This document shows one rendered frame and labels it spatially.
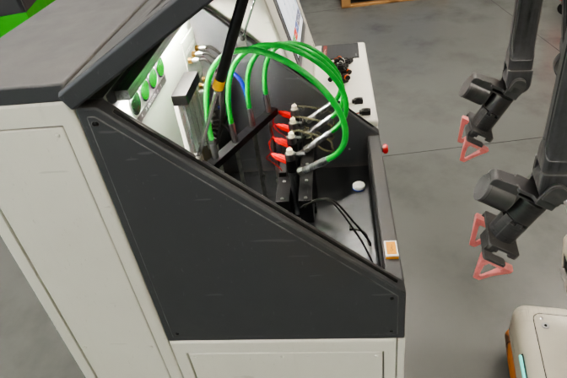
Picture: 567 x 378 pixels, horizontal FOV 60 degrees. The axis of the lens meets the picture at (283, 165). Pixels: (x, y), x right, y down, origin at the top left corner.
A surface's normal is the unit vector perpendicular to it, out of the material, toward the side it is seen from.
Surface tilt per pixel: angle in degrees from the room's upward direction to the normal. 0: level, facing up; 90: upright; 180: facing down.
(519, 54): 79
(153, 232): 90
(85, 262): 90
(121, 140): 90
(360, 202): 0
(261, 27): 90
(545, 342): 0
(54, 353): 0
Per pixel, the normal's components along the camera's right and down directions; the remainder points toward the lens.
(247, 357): -0.07, 0.58
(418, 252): -0.11, -0.82
